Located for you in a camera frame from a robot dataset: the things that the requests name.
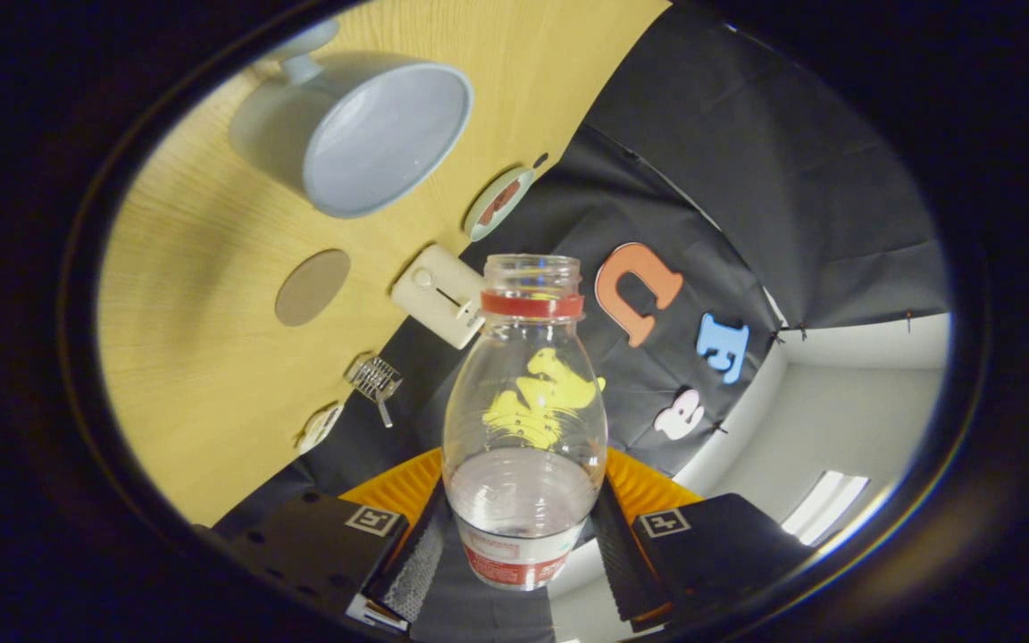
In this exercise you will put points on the clear juice bottle red label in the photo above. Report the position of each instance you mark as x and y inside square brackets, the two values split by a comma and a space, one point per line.
[523, 500]

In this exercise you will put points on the round brown coaster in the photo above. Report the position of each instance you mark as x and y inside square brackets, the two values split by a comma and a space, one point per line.
[313, 288]

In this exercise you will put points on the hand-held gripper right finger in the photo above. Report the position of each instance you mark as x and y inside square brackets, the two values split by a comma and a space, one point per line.
[720, 545]

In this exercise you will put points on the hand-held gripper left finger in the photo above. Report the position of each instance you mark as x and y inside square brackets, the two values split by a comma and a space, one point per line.
[416, 563]

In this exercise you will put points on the brown meat piece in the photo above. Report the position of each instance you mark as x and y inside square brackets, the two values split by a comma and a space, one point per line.
[511, 193]
[490, 212]

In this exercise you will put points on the white toaster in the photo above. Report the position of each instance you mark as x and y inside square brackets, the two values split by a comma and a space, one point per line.
[434, 290]

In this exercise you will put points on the long ceiling light panel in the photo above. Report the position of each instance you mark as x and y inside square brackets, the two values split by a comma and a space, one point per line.
[823, 509]

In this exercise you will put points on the pale green plate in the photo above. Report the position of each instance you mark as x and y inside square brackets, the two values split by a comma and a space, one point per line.
[477, 228]

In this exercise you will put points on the wooden table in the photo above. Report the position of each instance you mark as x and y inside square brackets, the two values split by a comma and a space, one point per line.
[211, 357]

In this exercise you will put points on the white divided spice dish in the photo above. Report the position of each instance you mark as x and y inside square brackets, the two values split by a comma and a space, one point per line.
[318, 429]

